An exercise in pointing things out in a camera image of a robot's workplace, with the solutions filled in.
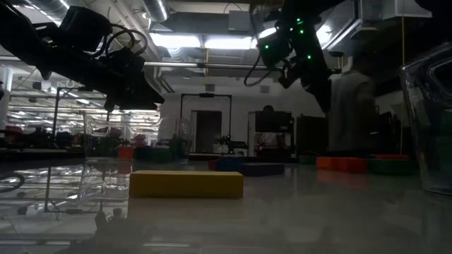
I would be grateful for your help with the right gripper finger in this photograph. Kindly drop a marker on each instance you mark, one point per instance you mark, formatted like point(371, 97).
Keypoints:
point(321, 98)

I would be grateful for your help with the small orange cube brick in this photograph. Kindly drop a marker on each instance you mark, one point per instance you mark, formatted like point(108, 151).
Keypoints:
point(125, 152)

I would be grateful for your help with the small blue brick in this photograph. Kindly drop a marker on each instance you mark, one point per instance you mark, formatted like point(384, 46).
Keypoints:
point(144, 154)

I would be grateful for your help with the dark red brick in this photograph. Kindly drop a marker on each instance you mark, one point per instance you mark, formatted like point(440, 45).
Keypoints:
point(353, 165)

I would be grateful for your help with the small green cube brick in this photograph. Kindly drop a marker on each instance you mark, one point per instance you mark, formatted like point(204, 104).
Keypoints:
point(163, 155)

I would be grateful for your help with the long purple block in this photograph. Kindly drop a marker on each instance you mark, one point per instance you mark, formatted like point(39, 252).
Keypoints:
point(261, 169)

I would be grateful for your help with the blue two-by-four brick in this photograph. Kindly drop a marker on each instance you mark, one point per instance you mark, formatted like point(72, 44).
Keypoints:
point(229, 164)

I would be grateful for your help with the long yellow block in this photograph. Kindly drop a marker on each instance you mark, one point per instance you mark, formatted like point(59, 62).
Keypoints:
point(185, 183)

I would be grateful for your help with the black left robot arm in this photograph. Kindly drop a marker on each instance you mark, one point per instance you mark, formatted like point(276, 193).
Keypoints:
point(53, 46)

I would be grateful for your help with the black cabinet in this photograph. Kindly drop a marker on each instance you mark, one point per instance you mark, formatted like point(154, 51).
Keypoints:
point(273, 121)
point(310, 134)

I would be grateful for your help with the clear plastic bin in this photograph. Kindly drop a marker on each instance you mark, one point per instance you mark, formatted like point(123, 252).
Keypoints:
point(423, 116)
point(106, 134)

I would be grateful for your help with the grey ceiling box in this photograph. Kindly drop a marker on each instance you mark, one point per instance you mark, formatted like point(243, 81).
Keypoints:
point(239, 21)

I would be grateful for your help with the bright ceiling light panel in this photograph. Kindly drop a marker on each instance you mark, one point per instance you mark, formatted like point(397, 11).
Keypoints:
point(176, 40)

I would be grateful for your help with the white ceiling unit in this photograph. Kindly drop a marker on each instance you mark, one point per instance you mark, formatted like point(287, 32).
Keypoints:
point(395, 8)

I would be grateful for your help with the black rig frame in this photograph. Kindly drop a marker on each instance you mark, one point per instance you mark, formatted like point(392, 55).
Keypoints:
point(206, 95)
point(55, 120)

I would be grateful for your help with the silver ventilation duct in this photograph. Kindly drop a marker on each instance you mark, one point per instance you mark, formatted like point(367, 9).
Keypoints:
point(155, 8)

